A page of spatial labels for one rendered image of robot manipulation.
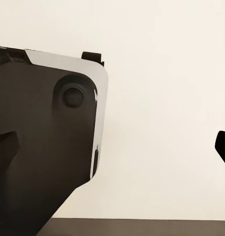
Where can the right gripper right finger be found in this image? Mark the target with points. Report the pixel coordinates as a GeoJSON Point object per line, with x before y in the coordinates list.
{"type": "Point", "coordinates": [220, 144]}

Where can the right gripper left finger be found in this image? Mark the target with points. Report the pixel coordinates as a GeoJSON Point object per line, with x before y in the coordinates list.
{"type": "Point", "coordinates": [9, 146]}

